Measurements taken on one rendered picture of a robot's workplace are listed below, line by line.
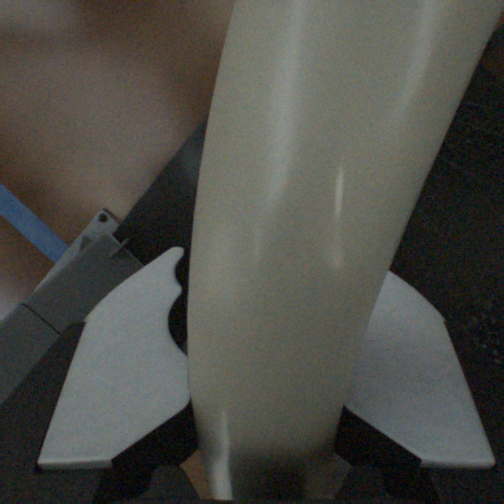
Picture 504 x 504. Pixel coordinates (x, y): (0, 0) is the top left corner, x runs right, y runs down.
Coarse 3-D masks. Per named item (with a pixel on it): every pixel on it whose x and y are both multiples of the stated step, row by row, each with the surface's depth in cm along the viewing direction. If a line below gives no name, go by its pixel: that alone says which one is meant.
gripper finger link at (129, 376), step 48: (144, 288) 10; (96, 336) 9; (144, 336) 9; (96, 384) 7; (144, 384) 7; (48, 432) 6; (96, 432) 6; (144, 432) 6; (192, 432) 7; (144, 480) 7
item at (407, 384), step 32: (384, 288) 10; (384, 320) 9; (416, 320) 9; (384, 352) 8; (416, 352) 8; (448, 352) 8; (352, 384) 7; (384, 384) 7; (416, 384) 7; (448, 384) 7; (352, 416) 7; (384, 416) 7; (416, 416) 7; (448, 416) 7; (352, 448) 7; (384, 448) 6; (416, 448) 6; (448, 448) 6; (480, 448) 6; (384, 480) 7
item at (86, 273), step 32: (96, 224) 115; (64, 256) 121; (96, 256) 106; (128, 256) 117; (64, 288) 90; (96, 288) 98; (32, 320) 78; (64, 320) 84; (0, 352) 68; (32, 352) 73; (0, 384) 64
